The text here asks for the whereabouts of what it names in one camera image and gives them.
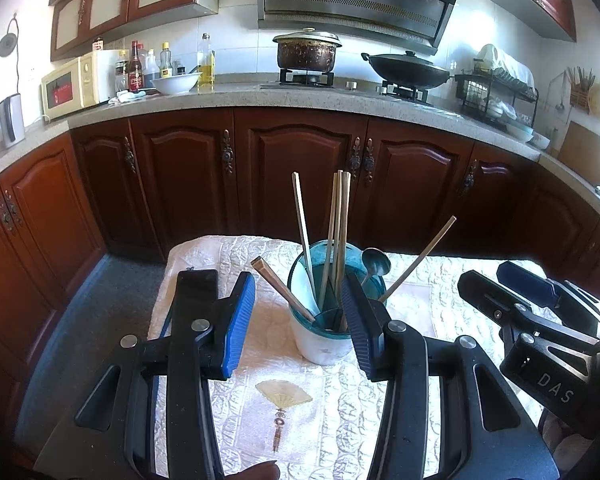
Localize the cooking oil bottle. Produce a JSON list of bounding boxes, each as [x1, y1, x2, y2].
[[197, 33, 216, 87]]

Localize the metal spoon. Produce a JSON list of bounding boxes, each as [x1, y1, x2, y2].
[[360, 247, 392, 288]]

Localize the white teal-rimmed utensil holder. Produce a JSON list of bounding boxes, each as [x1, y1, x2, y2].
[[287, 240, 388, 367]]

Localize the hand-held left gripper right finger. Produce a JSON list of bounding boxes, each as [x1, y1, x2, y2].
[[341, 270, 561, 480]]

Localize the cream microwave oven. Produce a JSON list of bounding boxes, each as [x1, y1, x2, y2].
[[41, 52, 116, 122]]

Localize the white quilted tablecloth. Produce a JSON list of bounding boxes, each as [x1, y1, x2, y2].
[[147, 234, 600, 480]]

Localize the person's right hand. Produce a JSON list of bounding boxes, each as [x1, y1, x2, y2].
[[540, 407, 598, 463]]

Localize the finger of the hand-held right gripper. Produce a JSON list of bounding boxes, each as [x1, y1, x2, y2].
[[496, 260, 600, 331], [456, 270, 600, 356]]

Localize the speckled stone countertop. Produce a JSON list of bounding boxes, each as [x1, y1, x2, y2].
[[0, 72, 600, 233]]

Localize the round black wall-hung item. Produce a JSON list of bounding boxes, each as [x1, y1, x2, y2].
[[0, 12, 23, 96]]

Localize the wooden glass-door wall cabinets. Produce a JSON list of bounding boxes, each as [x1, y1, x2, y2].
[[47, 0, 220, 63]]

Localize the white electric kettle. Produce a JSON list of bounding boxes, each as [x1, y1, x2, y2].
[[0, 94, 27, 149]]

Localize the steel range hood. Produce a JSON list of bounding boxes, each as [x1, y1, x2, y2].
[[255, 0, 470, 56]]

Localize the black wok with lid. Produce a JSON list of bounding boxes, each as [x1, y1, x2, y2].
[[361, 50, 453, 91]]

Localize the stained cooking pot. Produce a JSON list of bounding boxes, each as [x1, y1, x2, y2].
[[272, 27, 343, 73]]

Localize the white dish rag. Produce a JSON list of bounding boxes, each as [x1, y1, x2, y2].
[[107, 89, 148, 106]]

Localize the person's left hand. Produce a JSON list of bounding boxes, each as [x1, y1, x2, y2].
[[226, 461, 282, 480]]

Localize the red-capped dark sauce bottle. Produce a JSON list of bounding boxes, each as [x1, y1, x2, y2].
[[129, 41, 146, 92]]

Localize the brown wooden base cabinets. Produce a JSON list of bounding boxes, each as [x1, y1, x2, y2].
[[0, 107, 600, 466]]

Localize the wooden cutting board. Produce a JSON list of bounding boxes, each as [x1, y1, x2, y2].
[[557, 120, 600, 176]]

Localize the white bowl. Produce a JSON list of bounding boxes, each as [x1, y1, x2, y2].
[[150, 71, 203, 96]]

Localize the wooden chopstick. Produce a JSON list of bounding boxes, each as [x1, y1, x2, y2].
[[320, 171, 342, 311], [250, 256, 318, 323], [292, 171, 318, 311], [377, 215, 458, 304], [332, 169, 344, 286], [336, 171, 352, 331]]

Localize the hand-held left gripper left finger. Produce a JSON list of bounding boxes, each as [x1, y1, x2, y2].
[[32, 269, 257, 480]]

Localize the yellow-capped bottle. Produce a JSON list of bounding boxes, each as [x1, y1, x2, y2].
[[159, 42, 175, 78]]

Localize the gas stove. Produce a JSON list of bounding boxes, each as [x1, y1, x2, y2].
[[260, 70, 436, 106]]

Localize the black wire dish rack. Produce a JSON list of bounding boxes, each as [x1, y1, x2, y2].
[[454, 44, 540, 128]]

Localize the wall-hung wooden utensil caddy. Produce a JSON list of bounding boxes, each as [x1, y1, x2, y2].
[[565, 65, 598, 111]]

